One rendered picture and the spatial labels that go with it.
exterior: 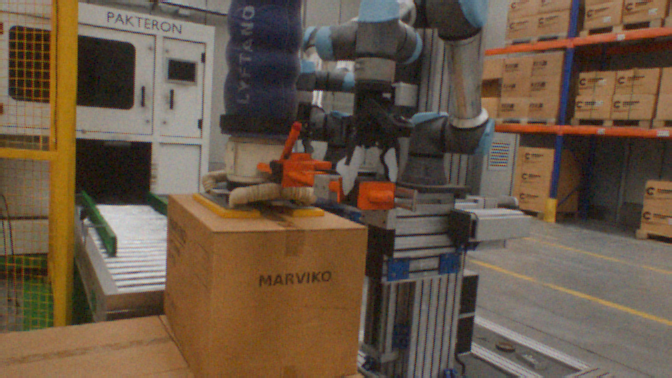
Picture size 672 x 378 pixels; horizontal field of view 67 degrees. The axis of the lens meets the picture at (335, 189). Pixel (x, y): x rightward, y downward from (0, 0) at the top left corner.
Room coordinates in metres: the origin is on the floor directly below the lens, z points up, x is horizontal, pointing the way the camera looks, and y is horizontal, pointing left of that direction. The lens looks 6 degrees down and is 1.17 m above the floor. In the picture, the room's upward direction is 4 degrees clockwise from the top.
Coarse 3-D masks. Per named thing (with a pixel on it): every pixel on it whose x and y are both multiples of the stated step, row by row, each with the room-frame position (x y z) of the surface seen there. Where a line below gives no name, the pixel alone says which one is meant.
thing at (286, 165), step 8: (272, 160) 1.26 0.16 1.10; (280, 160) 1.27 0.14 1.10; (288, 160) 1.28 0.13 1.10; (296, 160) 1.29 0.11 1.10; (272, 168) 1.24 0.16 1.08; (280, 168) 1.20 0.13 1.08; (288, 168) 1.20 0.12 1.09; (296, 168) 1.21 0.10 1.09; (304, 168) 1.22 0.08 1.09; (312, 168) 1.23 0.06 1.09; (272, 176) 1.23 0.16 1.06; (280, 176) 1.21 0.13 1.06; (288, 184) 1.20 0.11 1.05; (296, 184) 1.21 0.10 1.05
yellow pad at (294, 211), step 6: (282, 198) 1.53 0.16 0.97; (288, 198) 1.54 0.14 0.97; (264, 204) 1.52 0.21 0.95; (270, 204) 1.48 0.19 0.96; (282, 204) 1.44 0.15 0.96; (288, 204) 1.42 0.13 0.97; (294, 204) 1.43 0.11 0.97; (282, 210) 1.40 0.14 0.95; (288, 210) 1.37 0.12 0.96; (294, 210) 1.36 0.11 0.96; (300, 210) 1.36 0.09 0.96; (306, 210) 1.37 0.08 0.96; (312, 210) 1.38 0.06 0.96; (318, 210) 1.39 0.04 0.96; (294, 216) 1.35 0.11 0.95; (300, 216) 1.36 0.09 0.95; (306, 216) 1.36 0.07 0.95; (312, 216) 1.37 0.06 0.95; (318, 216) 1.38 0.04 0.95
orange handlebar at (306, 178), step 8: (304, 160) 1.77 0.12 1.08; (312, 160) 1.72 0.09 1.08; (320, 160) 1.69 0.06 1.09; (264, 168) 1.33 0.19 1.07; (320, 168) 1.61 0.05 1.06; (328, 168) 1.62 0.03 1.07; (288, 176) 1.19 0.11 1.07; (296, 176) 1.16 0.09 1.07; (304, 176) 1.12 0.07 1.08; (312, 176) 1.10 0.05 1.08; (304, 184) 1.12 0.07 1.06; (312, 184) 1.09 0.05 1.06; (336, 184) 1.00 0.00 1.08; (376, 192) 0.89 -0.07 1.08; (384, 192) 0.90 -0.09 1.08; (376, 200) 0.89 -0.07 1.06; (384, 200) 0.89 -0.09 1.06
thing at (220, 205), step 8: (200, 192) 1.52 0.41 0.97; (200, 200) 1.45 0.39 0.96; (208, 200) 1.42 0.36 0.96; (216, 200) 1.39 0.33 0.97; (224, 200) 1.41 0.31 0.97; (208, 208) 1.37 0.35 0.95; (216, 208) 1.31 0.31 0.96; (224, 208) 1.29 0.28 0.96; (232, 208) 1.29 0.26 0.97; (240, 208) 1.30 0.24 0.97; (248, 208) 1.31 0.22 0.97; (224, 216) 1.25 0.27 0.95; (232, 216) 1.26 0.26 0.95; (240, 216) 1.27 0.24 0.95; (248, 216) 1.28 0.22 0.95; (256, 216) 1.29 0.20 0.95
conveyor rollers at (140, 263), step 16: (112, 208) 3.53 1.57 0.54; (128, 208) 3.58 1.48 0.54; (144, 208) 3.64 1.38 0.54; (112, 224) 2.95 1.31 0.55; (128, 224) 3.00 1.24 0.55; (144, 224) 3.05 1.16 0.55; (160, 224) 3.09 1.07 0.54; (96, 240) 2.57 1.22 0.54; (128, 240) 2.58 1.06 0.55; (144, 240) 2.62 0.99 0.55; (160, 240) 2.66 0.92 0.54; (112, 256) 2.28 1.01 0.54; (128, 256) 2.32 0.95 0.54; (144, 256) 2.35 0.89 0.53; (160, 256) 2.32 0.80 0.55; (112, 272) 2.04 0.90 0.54; (128, 272) 2.07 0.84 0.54; (144, 272) 2.10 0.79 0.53; (160, 272) 2.06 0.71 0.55; (128, 288) 1.83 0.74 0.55; (144, 288) 1.85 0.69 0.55
